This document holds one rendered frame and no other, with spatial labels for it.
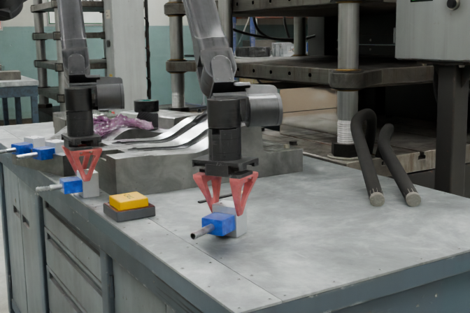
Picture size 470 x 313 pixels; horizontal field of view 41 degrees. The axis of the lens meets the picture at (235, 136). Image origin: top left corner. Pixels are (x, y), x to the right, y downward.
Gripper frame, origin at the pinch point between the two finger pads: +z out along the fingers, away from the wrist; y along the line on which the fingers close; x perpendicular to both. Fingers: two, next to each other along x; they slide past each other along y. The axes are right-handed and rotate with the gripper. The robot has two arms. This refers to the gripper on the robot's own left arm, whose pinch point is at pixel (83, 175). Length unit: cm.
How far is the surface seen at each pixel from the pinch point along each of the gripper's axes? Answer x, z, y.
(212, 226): -10.3, 2.0, -44.3
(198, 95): -359, 55, 721
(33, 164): 4.6, 2.9, 35.2
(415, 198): -55, 3, -45
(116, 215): 0.1, 3.4, -23.9
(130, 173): -8.5, -0.7, -7.2
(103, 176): -4.8, 1.1, 1.2
